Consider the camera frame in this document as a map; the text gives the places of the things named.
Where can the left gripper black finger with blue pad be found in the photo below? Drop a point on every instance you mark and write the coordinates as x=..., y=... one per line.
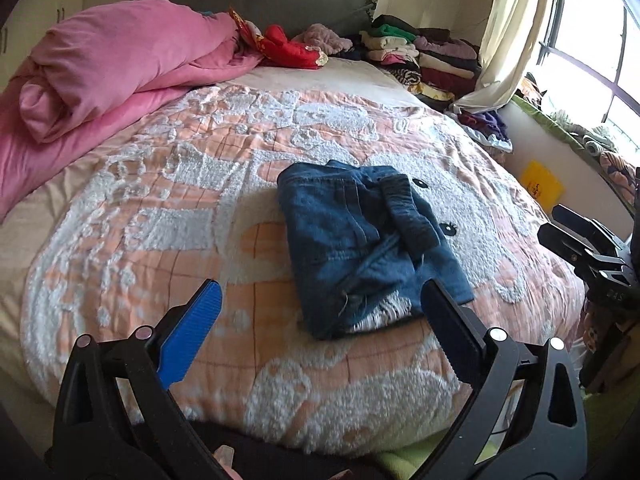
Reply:
x=116, y=418

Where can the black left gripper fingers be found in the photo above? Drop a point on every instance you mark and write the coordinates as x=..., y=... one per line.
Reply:
x=591, y=248

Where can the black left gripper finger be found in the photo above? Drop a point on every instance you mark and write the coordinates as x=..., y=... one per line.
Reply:
x=524, y=417

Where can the blue denim pants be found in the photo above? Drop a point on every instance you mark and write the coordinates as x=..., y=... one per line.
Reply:
x=362, y=242

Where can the yellow flat object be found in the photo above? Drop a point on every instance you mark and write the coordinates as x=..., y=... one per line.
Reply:
x=541, y=184

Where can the purple clothes pile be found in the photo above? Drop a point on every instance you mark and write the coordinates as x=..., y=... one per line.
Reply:
x=486, y=129

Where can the stack of folded clothes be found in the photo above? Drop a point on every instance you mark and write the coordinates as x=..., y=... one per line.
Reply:
x=431, y=64

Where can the cream curtain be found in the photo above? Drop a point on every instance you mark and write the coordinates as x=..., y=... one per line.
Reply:
x=509, y=39

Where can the orange white chenille bedspread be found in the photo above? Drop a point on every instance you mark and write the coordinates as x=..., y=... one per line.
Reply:
x=190, y=192

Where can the mauve plush cloth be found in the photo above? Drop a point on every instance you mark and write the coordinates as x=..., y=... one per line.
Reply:
x=323, y=38

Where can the pink duvet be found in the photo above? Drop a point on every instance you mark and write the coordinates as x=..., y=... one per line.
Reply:
x=100, y=71

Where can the red fabric item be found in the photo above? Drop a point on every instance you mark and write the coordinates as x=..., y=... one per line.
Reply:
x=276, y=48

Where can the grey headboard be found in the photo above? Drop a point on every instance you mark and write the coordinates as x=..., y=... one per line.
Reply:
x=260, y=2

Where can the window frame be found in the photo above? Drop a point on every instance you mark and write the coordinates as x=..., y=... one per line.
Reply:
x=587, y=67

